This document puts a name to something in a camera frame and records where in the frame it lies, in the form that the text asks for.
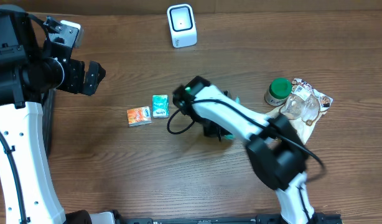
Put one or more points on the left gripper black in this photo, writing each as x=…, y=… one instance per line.
x=79, y=79

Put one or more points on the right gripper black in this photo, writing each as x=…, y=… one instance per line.
x=212, y=132

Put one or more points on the teal wet wipes pack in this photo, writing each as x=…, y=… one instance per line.
x=230, y=136

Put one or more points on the small green white packet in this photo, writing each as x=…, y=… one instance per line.
x=160, y=106

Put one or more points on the orange packet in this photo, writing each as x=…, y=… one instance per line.
x=139, y=116

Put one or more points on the round can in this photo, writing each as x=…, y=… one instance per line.
x=278, y=92

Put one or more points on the brown white snack bag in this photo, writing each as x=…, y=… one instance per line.
x=303, y=108

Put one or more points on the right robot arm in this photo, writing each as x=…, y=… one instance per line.
x=276, y=153

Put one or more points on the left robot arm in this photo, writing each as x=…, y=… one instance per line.
x=35, y=58

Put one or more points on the white barcode scanner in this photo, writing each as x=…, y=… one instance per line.
x=182, y=25

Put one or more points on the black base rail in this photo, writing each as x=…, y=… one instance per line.
x=209, y=220

